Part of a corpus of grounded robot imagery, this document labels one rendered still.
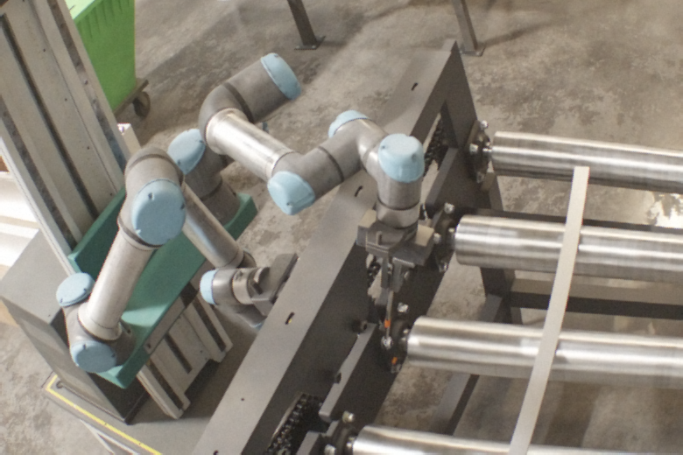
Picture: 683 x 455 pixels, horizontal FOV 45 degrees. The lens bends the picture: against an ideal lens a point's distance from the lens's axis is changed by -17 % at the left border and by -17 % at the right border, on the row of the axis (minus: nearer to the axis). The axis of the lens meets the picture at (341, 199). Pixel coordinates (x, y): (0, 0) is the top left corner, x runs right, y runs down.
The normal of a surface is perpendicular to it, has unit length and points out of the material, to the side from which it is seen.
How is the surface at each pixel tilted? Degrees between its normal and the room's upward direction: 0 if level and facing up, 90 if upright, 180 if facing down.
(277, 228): 0
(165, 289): 0
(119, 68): 101
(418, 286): 90
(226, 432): 0
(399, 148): 17
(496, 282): 90
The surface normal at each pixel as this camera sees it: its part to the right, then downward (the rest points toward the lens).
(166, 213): 0.37, 0.47
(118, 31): 0.86, 0.32
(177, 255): -0.26, -0.72
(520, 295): -0.38, 0.70
